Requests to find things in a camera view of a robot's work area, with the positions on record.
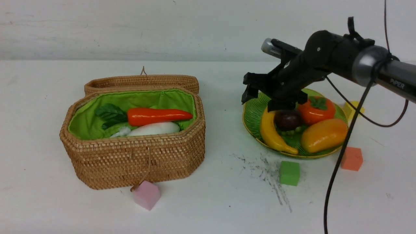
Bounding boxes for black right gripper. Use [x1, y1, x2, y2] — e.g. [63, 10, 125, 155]
[241, 54, 329, 111]

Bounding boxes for dark purple mangosteen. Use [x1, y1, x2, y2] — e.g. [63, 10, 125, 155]
[274, 110, 304, 131]

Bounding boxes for orange persimmon with green leaf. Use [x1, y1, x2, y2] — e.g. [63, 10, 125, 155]
[297, 96, 336, 126]

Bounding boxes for yellow banana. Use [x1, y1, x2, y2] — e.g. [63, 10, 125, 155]
[260, 107, 298, 155]

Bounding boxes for yellow orange mango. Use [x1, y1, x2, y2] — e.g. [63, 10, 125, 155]
[300, 119, 349, 153]

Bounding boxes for white radish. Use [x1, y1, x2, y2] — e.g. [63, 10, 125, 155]
[126, 122, 181, 136]

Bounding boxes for orange carrot with green leaves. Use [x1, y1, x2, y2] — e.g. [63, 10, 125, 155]
[95, 103, 193, 130]

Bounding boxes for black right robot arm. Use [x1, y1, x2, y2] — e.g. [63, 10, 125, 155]
[241, 31, 416, 111]

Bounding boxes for green glass leaf plate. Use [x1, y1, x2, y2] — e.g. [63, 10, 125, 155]
[242, 89, 348, 159]

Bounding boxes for yellow foam cube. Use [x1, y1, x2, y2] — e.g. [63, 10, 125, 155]
[342, 101, 359, 123]

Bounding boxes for green foam cube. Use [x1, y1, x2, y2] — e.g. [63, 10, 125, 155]
[279, 161, 300, 186]

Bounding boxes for orange foam cube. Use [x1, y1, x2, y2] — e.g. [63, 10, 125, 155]
[341, 147, 364, 171]

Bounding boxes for woven rattan basket lid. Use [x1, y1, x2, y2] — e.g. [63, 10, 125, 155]
[84, 69, 200, 95]

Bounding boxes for pink foam cube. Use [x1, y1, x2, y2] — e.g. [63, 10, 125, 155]
[130, 180, 162, 211]

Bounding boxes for woven rattan basket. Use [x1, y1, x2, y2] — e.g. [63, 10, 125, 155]
[59, 86, 206, 189]

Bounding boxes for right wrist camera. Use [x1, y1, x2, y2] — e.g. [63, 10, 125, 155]
[261, 38, 303, 60]

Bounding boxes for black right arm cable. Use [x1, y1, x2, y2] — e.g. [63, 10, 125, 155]
[323, 0, 409, 234]

